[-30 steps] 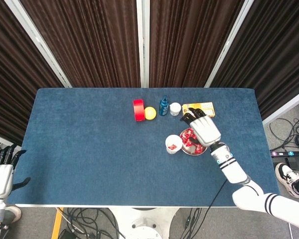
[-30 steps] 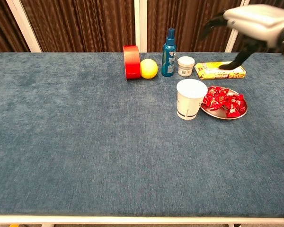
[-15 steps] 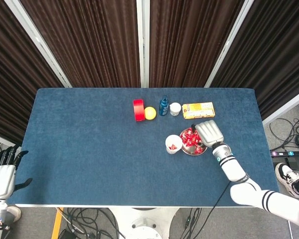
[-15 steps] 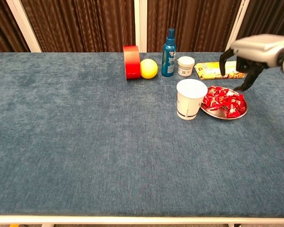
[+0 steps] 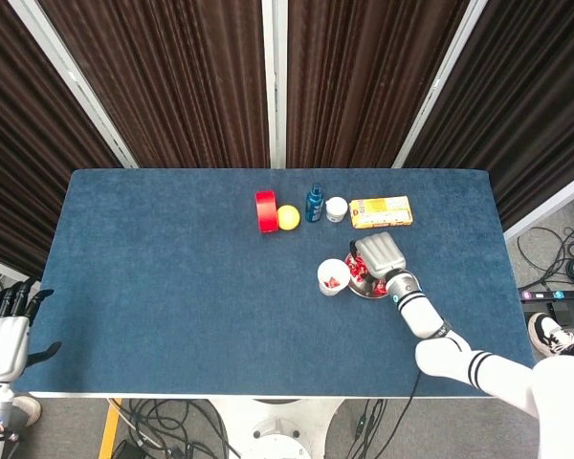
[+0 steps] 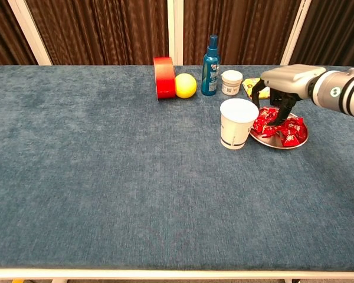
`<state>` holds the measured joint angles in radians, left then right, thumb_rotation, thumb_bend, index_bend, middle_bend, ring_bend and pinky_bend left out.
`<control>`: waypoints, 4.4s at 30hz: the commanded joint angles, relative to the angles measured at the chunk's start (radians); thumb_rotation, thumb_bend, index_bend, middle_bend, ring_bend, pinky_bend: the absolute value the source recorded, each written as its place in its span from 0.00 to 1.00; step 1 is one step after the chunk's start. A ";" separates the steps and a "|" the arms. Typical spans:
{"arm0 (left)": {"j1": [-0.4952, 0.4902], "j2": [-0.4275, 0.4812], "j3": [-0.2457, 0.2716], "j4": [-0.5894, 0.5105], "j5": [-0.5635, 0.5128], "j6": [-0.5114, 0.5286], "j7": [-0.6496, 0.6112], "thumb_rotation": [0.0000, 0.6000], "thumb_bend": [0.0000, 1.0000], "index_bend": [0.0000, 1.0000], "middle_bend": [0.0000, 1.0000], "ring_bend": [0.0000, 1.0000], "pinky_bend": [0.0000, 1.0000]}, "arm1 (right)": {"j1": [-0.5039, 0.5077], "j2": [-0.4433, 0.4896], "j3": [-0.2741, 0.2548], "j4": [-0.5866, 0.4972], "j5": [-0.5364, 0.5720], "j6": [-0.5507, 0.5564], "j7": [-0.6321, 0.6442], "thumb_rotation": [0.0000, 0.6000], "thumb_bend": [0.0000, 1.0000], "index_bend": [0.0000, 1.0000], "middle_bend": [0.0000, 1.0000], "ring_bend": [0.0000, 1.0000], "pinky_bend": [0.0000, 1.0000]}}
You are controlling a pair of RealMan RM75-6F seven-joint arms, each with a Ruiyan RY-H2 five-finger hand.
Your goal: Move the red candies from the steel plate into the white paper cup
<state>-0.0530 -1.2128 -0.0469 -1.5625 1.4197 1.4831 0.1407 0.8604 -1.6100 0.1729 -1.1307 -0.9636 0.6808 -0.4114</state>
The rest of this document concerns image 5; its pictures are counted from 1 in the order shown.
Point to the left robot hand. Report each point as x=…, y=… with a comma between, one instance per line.
x=2, y=344

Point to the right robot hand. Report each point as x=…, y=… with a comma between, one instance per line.
x=382, y=255

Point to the red candy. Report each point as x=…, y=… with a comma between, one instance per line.
x=334, y=282
x=356, y=262
x=361, y=273
x=380, y=288

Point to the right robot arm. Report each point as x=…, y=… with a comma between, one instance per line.
x=426, y=315

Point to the silver metal plate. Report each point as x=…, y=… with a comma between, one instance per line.
x=361, y=288

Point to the white paper cup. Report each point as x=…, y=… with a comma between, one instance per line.
x=325, y=268

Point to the yellow snack box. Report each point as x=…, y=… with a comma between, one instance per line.
x=380, y=212

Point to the small white jar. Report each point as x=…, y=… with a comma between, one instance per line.
x=336, y=208

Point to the beige shoe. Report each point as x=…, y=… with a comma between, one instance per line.
x=26, y=410

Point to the blue spray bottle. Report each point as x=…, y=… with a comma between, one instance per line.
x=314, y=205

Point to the yellow ball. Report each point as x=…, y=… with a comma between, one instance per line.
x=288, y=218

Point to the red cylindrical container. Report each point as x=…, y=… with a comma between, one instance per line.
x=267, y=212

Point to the black power adapter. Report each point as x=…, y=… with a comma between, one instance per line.
x=126, y=450

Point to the brown pleated curtain panel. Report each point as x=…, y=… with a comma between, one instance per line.
x=172, y=72
x=19, y=167
x=363, y=72
x=531, y=95

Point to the blue table cloth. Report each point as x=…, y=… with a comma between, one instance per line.
x=172, y=287

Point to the white and black sneaker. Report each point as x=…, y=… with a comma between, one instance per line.
x=550, y=334

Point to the black foot pedal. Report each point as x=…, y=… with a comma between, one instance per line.
x=562, y=311

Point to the white partition post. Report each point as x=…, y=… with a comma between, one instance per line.
x=0, y=267
x=273, y=72
x=437, y=86
x=72, y=79
x=555, y=201

